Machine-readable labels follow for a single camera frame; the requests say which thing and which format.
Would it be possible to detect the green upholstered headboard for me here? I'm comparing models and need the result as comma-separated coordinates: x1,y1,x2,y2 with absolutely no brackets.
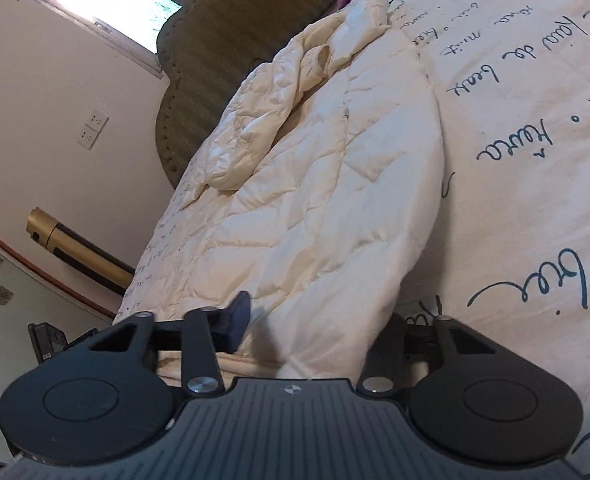
154,0,391,190

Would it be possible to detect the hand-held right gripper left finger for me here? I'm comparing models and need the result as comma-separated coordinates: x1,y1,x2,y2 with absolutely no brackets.
69,290,252,402

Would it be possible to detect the gold and black tower appliance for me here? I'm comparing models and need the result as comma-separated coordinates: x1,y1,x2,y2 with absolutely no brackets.
24,205,136,297

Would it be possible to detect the white script-printed bed sheet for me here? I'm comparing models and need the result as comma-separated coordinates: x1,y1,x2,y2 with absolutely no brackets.
120,0,590,476

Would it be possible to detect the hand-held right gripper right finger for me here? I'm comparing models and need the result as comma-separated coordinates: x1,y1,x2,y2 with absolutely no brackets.
357,312,478,398

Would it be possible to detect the cream puffer jacket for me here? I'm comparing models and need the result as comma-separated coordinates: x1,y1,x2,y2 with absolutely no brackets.
111,0,448,381

